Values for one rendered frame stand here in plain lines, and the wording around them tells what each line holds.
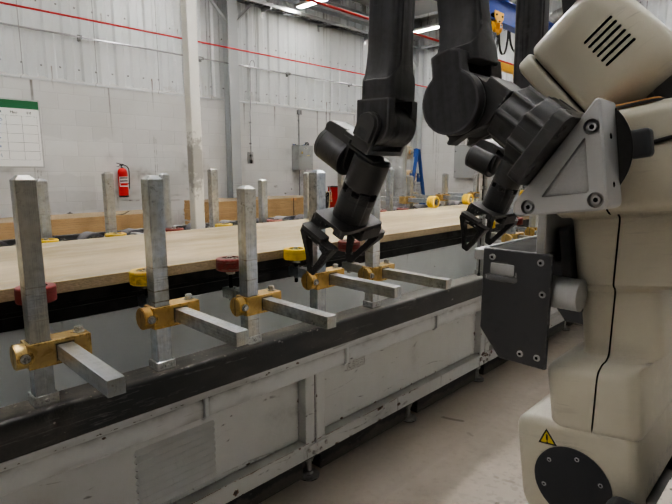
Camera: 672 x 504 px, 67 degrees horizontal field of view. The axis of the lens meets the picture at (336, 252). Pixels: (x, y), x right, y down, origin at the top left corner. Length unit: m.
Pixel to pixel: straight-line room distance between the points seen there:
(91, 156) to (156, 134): 1.14
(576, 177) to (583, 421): 0.35
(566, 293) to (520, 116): 0.25
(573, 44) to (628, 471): 0.55
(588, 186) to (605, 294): 0.23
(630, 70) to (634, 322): 0.32
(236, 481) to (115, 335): 0.67
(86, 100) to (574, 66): 8.33
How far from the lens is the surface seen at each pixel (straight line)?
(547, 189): 0.60
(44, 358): 1.15
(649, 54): 0.73
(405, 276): 1.65
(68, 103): 8.71
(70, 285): 1.35
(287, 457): 1.94
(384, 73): 0.73
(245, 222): 1.31
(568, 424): 0.81
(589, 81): 0.74
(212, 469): 1.78
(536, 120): 0.60
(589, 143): 0.59
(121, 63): 9.10
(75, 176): 8.66
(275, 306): 1.32
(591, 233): 0.76
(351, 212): 0.77
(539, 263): 0.73
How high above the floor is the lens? 1.16
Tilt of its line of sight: 9 degrees down
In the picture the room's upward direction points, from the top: straight up
